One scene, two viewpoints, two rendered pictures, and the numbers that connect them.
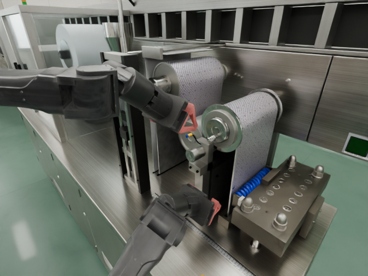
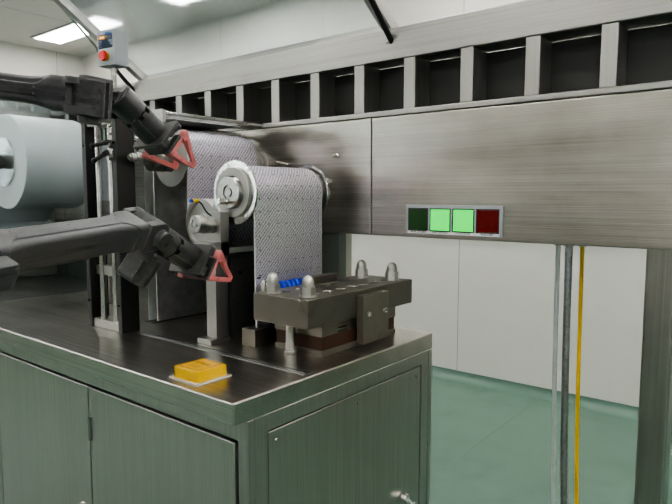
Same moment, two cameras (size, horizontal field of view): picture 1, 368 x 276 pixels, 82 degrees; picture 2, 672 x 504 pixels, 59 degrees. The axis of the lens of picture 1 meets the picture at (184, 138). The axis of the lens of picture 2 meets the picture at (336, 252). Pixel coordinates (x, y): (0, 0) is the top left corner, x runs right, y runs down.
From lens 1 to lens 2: 0.90 m
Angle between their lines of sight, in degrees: 24
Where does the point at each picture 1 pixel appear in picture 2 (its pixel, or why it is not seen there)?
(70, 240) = not seen: outside the picture
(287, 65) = (333, 138)
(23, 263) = not seen: outside the picture
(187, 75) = (198, 144)
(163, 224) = (146, 217)
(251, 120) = (273, 182)
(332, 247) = not seen: outside the picture
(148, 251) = (128, 220)
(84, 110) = (81, 105)
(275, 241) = (299, 308)
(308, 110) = (363, 189)
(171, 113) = (163, 134)
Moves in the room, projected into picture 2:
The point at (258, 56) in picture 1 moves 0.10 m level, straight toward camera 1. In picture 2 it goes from (301, 132) to (292, 129)
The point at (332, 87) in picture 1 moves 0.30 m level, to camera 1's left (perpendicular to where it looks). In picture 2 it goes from (379, 154) to (260, 153)
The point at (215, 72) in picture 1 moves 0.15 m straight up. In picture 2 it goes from (243, 151) to (242, 96)
